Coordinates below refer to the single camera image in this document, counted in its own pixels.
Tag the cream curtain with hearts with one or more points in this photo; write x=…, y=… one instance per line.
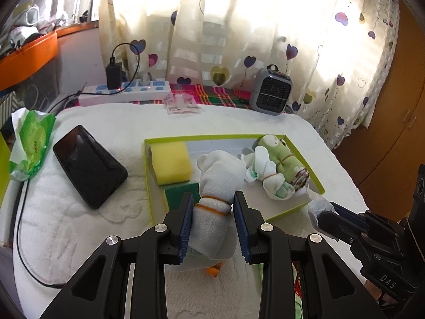
x=215, y=23

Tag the black power adapter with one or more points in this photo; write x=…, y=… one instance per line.
x=114, y=76

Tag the plain lime green box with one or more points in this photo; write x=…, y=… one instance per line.
x=2, y=166

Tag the person's right hand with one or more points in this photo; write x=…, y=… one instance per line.
x=375, y=292

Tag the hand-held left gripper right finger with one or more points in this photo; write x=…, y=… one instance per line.
x=242, y=229

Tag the yellow sponge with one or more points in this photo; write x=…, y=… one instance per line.
x=171, y=162

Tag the green scouring pad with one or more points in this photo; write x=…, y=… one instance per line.
x=176, y=197

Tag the black smartphone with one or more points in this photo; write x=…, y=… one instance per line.
x=89, y=166

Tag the orange shelf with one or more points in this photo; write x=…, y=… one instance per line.
x=26, y=63

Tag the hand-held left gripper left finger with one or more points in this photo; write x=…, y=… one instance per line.
x=185, y=229

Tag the grey small heater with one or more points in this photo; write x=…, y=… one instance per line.
x=270, y=89

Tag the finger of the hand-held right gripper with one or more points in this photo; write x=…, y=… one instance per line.
x=348, y=214
x=335, y=224

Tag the green wet wipes pack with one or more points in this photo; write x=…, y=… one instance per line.
x=33, y=143

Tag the wooden cabinet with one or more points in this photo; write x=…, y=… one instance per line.
x=391, y=106

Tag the green patterned gift box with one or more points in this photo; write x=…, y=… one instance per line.
x=6, y=109

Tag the white power strip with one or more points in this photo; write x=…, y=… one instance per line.
x=132, y=93

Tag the pile of white clutter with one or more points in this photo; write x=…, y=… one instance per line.
x=26, y=23

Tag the lime green shallow box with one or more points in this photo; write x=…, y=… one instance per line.
x=282, y=207

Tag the white sock bundle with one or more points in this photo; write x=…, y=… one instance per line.
x=270, y=181
x=214, y=186

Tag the orange gourd ornament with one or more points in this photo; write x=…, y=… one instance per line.
x=214, y=270

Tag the colourful plaid cloth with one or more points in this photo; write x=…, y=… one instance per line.
x=219, y=94

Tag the translucent white sachet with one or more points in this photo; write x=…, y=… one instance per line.
x=318, y=207

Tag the small printed clear packets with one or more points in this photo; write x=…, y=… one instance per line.
x=181, y=104

